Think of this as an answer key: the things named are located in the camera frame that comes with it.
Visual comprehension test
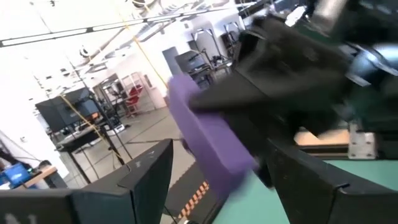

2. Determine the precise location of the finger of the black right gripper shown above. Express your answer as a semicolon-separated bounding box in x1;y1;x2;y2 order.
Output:
188;72;312;189
182;138;195;156

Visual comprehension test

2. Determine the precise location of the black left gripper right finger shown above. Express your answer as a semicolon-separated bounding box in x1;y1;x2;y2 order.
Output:
266;139;398;224

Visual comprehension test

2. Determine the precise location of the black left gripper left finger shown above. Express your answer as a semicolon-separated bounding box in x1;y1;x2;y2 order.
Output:
0;138;174;224

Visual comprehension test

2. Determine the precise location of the purple block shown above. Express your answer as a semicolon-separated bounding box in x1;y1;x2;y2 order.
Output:
167;73;259;200

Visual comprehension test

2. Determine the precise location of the black hazard-striped floor mat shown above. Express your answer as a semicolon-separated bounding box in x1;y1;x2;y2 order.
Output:
163;161;224;224

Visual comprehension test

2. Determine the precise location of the green table mat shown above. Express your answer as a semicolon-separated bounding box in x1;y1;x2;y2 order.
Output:
213;159;398;224

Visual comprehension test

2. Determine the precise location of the black equipment rack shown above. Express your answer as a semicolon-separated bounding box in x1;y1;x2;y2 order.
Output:
174;49;212;75

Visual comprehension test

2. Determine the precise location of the red chair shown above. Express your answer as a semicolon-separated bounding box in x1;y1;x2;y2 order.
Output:
126;84;144;108

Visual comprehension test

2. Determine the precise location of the black workbench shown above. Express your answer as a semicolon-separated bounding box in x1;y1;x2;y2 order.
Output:
52;124;134;184

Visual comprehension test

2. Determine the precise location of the wooden board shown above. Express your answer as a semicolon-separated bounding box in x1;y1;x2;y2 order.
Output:
23;166;58;189

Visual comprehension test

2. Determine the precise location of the black monitor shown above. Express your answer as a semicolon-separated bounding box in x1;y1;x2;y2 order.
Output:
34;86;100;133

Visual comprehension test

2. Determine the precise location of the blue box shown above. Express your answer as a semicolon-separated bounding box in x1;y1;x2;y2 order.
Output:
0;163;32;189

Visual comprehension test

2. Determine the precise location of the black aluminium table frame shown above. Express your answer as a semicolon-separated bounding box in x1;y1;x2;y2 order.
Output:
295;123;398;160

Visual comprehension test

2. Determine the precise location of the silver corner bracket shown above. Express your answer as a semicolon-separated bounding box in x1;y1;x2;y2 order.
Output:
347;123;377;160

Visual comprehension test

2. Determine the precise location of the yellow cable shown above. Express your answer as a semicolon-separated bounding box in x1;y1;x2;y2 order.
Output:
58;95;125;161
116;6;170;90

